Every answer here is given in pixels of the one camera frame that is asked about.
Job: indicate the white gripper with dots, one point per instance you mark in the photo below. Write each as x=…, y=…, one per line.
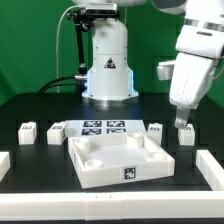
x=192, y=78

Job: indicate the white square tabletop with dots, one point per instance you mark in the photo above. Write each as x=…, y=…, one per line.
x=102, y=160

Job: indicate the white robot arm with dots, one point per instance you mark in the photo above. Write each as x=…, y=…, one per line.
x=200, y=46

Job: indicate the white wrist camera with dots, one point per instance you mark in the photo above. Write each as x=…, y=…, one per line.
x=165, y=69

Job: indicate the white right obstacle wall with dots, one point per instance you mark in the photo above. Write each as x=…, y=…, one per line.
x=210, y=169

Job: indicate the white obstacle wall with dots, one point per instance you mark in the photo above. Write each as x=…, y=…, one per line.
x=111, y=206
x=210, y=169
x=4, y=164

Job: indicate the white front obstacle wall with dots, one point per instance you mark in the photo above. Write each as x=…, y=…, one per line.
x=111, y=206

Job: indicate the white marker base plate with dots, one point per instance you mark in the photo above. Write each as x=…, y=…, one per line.
x=98, y=127

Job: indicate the black camera on stand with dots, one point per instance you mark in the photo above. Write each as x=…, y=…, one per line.
x=101, y=9

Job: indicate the black camera stand pole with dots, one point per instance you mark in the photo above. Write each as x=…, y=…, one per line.
x=80, y=40

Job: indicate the white left obstacle wall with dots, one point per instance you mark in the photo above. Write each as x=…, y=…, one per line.
x=4, y=164

